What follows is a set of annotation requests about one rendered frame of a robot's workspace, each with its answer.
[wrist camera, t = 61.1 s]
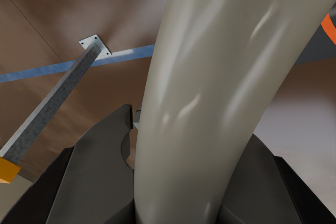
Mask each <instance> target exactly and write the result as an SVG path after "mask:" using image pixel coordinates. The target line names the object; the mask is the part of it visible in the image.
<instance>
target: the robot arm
mask: <svg viewBox="0 0 336 224"><path fill-rule="evenodd" d="M133 129H134V126H133V106H132V105H129V104H124V105H122V106H121V107H119V108H118V109H117V110H115V111H114V112H112V113H111V114H109V115H108V116H106V117H105V118H104V119H102V120H101V121H99V122H98V123H97V124H95V125H94V126H92V127H91V128H90V129H89V130H87V131H86V132H85V133H84V134H83V135H82V136H81V137H80V138H79V139H78V140H77V142H76V143H75V144H74V145H73V146H72V147H71V148H65V149H64V150H63V151H62V152H61V153H60V154H59V155H58V156H57V158H56V159H55V160H54V161H53V162H52V163H51V164H50V165H49V166H48V168H47V169H46V170H45V171H44V172H43V173H42V174H41V175H40V176H39V178H38V179H37V180H36V181H35V182H34V183H33V184H32V185H31V186H30V188H29V189H28V190H27V191H26V192H25V193H24V194H23V195H22V196H21V198H20V199H19V200H18V201H17V202H16V203H15V204H14V205H13V207H12V208H11V209H10V210H9V211H8V213H7V214H6V215H5V216H4V218H3V219H2V220H1V222H0V224H136V219H135V202H134V184H135V170H134V169H132V168H131V167H130V166H129V165H128V164H127V163H126V161H127V159H128V158H129V156H130V155H131V147H130V132H131V130H133ZM215 224H336V217H335V216H334V215H333V214H332V213H331V212H330V211H329V209H328V208H327V207H326V206H325V205H324V204H323V203H322V202H321V200H320V199H319V198H318V197H317V196H316V195H315V194H314V193H313V191H312V190H311V189H310V188H309V187H308V186H307V185H306V184H305V182H304V181H303V180H302V179H301V178H300V177H299V176H298V175H297V173H296V172H295V171H294V170H293V169H292V168H291V167H290V165H289V164H288V163H287V162H286V161H285V160H284V159H283V158H282V157H279V156H274V154H273V153H272V152H271V151H270V150H269V149H268V148H267V146H266V145H265V144H264V143H263V142H262V141H261V140H260V139H259V138H258V137H257V136H256V135H254V134H253V135H252V136H251V138H250V140H249V142H248V144H247V146H246V148H245V150H244V152H243V154H242V156H241V158H240V160H239V162H238V164H237V166H236V168H235V170H234V172H233V175H232V177H231V179H230V182H229V184H228V187H227V189H226V192H225V194H224V197H223V200H222V203H221V206H220V209H219V212H218V215H217V219H216V223H215Z"/></svg>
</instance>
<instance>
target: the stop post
mask: <svg viewBox="0 0 336 224"><path fill-rule="evenodd" d="M79 43H80V44H81V45H82V46H83V48H84V49H85V51H84V52H83V54H82V55H81V56H80V57H79V58H78V60H77V61H76V62H75V63H74V64H73V65H72V67H71V68H70V69H69V70H68V71H67V73H66V74H65V75H64V76H63V77H62V78H61V80H60V81H59V82H58V83H57V84H56V86H55V87H54V88H53V89H52V90H51V91H50V93H49V94H48V95H47V96H46V97H45V99H44V100H43V101H42V102H41V103H40V104H39V106H38V107H37V108H36V109H35V110H34V112H33V113H32V114H31V115H30V116H29V117H28V119H27V120H26V121H25V122H24V123H23V125H22V126H21V127H20V128H19V129H18V130H17V132H16V133H15V134H14V135H13V136H12V138H11V139H10V140H9V141H8V142H7V143H6V145H5V146H4V147H3V148H2V149H1V151H0V183H5V184H10V183H11V182H12V181H13V180H14V178H15V177H16V175H17V174H18V173H19V171H20V170H21V167H19V166H18V163H19V162H20V161H21V159H22V158H23V157H24V155H25V154H26V153H27V151H28V150H29V148H30V147H31V146H32V144H33V143H34V142H35V140H36V139H37V138H38V136H39V135H40V134H41V132H42V131H43V130H44V128H45V127H46V126H47V124H48V123H49V122H50V120H51V119H52V118H53V116H54V115H55V114H56V112H57V111H58V110H59V108H60V107H61V106H62V104H63V103H64V102H65V100H66V99H67V98H68V96H69V95H70V94H71V92H72V91H73V90H74V88H75V87H76V86H77V84H78V83H79V82H80V80H81V79H82V78H83V76H84V75H85V73H86V72H87V71H88V69H89V68H90V67H91V65H92V64H93V63H94V61H97V60H100V59H103V58H106V57H109V56H112V53H111V52H110V51H109V49H108V48H107V47H106V45H105V44H104V43H103V41H102V40H101V39H100V37H99V36H98V35H97V34H95V35H93V36H90V37H88V38H86V39H83V40H81V41H79Z"/></svg>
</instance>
